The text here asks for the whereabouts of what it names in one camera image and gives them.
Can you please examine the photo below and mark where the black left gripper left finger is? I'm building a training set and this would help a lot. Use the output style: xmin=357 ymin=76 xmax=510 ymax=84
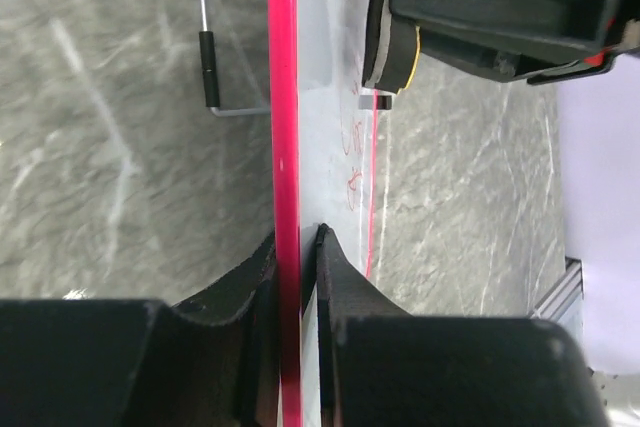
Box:
xmin=1 ymin=237 xmax=278 ymax=426

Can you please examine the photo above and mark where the wire whiteboard stand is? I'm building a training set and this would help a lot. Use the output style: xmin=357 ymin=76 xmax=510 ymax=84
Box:
xmin=198 ymin=0 xmax=271 ymax=118

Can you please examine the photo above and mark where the aluminium right side rail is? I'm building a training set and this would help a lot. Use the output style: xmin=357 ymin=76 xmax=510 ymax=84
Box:
xmin=529 ymin=257 xmax=583 ymax=323

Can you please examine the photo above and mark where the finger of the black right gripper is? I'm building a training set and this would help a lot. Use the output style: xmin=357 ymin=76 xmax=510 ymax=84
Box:
xmin=390 ymin=0 xmax=639 ymax=85

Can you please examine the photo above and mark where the pink framed whiteboard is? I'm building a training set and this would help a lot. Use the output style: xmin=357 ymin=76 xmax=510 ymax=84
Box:
xmin=267 ymin=0 xmax=377 ymax=426

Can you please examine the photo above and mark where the yellow bone-shaped eraser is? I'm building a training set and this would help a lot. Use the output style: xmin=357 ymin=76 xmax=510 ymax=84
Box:
xmin=362 ymin=0 xmax=421 ymax=94

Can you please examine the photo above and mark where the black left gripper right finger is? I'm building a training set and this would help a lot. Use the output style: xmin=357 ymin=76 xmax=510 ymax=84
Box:
xmin=315 ymin=225 xmax=609 ymax=426

